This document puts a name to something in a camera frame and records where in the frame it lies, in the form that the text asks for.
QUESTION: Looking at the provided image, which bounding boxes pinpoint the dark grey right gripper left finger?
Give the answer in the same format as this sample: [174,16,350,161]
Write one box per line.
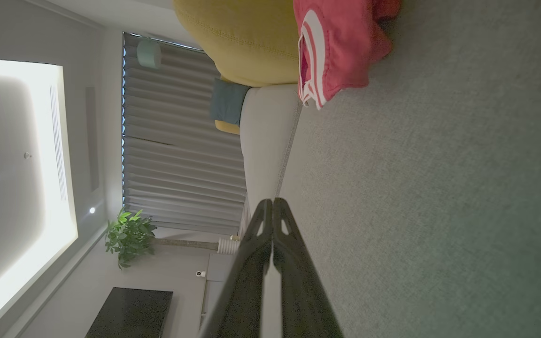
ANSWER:
[198,198,274,338]

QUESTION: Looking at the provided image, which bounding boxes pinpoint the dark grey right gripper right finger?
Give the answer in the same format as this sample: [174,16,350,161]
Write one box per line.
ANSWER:
[272,197,344,338]

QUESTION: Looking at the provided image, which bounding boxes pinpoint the red jersey with white trim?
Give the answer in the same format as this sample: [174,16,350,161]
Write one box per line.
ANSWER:
[293,0,394,111]

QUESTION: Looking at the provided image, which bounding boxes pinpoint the red shorts with white stripe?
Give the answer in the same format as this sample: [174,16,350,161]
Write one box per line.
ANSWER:
[372,0,402,22]

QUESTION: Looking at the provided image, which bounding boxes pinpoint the black television screen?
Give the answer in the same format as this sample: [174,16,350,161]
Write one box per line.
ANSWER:
[85,287,174,338]

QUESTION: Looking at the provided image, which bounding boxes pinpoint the green potted plant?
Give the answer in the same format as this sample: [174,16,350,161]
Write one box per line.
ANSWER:
[105,209,220,270]

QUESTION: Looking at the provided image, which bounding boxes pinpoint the grey pleated curtain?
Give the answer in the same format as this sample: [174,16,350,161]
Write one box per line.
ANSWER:
[122,31,248,236]

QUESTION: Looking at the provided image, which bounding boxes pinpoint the long grey sofa seat cushion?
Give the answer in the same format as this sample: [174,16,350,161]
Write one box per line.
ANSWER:
[240,83,302,235]

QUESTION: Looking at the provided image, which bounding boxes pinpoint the large grey sofa chaise seat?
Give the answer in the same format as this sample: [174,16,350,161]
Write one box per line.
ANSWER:
[274,0,541,338]

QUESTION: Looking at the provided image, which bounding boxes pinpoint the teal throw pillow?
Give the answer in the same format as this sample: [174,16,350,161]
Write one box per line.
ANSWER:
[210,77,251,127]

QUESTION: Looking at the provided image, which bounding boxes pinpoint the long white ceiling air vent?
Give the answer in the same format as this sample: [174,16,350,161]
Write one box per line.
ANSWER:
[48,84,68,203]

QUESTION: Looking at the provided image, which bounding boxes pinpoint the large yellow sofa back cushion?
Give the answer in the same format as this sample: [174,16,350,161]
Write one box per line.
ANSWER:
[172,0,300,88]

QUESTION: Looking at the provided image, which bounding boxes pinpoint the pale green pendant lamp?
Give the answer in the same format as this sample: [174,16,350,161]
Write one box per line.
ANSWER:
[136,37,162,70]

